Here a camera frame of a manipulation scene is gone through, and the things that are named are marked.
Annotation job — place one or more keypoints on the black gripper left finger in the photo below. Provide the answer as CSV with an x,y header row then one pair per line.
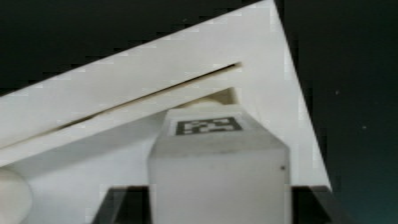
x,y
111,214

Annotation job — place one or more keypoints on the white U-shaped obstacle fence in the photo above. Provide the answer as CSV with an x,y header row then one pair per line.
x,y
226,54

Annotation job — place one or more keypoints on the white square tabletop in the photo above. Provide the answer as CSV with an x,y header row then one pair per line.
x,y
61,167

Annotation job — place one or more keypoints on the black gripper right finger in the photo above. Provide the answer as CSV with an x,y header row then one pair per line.
x,y
335,212

